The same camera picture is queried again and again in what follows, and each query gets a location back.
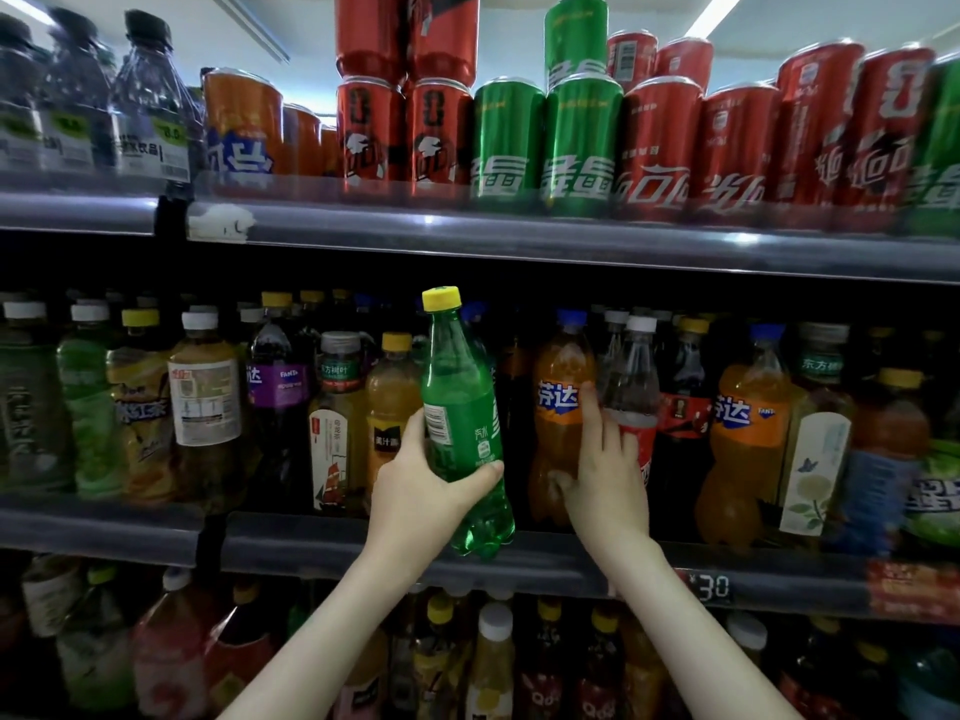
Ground person's right hand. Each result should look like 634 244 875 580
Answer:
547 385 654 571

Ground person's left hand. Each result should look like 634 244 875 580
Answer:
364 407 506 586

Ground green bottle yellow cap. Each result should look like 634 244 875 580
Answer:
420 286 516 561

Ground drinks shelf unit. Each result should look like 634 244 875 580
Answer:
0 164 960 720

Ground person's right forearm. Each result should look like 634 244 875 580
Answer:
607 535 804 720

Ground person's left forearm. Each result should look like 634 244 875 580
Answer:
217 554 437 720

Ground red shelf label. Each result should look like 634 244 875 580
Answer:
867 562 960 624

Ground digital price tag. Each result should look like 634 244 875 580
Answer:
682 569 737 606

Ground row of soda cans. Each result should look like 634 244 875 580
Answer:
199 0 960 237

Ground ceiling light tube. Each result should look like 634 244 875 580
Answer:
685 0 749 39
0 0 57 30

